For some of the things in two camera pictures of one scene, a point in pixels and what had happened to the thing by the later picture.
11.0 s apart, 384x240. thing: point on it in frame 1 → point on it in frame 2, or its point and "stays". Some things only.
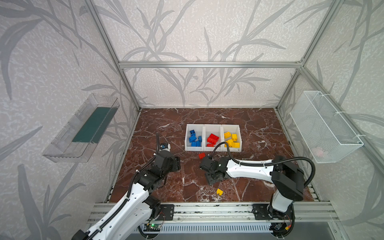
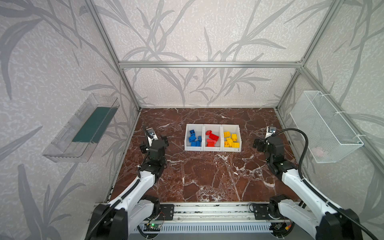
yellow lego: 227,134 stays
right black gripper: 204,165 → 256,143
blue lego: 192,138 stays
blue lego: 193,134 stays
